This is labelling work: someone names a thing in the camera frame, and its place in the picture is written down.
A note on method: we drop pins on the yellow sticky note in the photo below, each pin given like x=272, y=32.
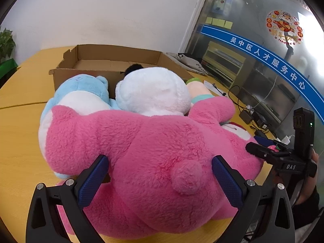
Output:
x=222, y=22
x=216, y=21
x=228, y=24
x=209, y=20

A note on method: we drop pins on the white charger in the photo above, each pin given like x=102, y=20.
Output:
x=287, y=139

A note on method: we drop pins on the cardboard box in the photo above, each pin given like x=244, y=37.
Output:
x=101, y=53

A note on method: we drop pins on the yellow shelf unit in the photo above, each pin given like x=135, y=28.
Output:
x=222, y=60

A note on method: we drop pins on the blue banner strip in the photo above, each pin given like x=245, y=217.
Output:
x=253, y=43

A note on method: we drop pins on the round festive window sticker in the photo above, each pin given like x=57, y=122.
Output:
x=284, y=26

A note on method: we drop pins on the black power adapter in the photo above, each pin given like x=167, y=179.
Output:
x=246, y=117

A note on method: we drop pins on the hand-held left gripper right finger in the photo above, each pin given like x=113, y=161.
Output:
x=225, y=179

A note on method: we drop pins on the green potted plant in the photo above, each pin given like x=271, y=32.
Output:
x=6, y=43

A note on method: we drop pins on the white paper sheet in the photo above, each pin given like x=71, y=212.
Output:
x=212, y=87

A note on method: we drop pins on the blue and white plush toy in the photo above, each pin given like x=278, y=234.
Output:
x=86, y=86

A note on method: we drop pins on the pastel pink and teal plush toy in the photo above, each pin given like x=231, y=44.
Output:
x=198, y=88

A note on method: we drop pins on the black electronic box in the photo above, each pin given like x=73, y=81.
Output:
x=260, y=121

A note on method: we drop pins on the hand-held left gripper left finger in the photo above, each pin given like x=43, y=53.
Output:
x=92, y=182

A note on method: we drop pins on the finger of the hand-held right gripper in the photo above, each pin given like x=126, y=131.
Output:
x=263, y=140
x=263, y=153

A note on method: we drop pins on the grey fabric bag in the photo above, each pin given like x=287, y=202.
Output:
x=187, y=60

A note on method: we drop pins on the person's right forearm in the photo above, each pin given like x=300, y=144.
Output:
x=308, y=207

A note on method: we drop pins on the person's right hand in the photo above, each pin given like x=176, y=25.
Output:
x=315, y=157

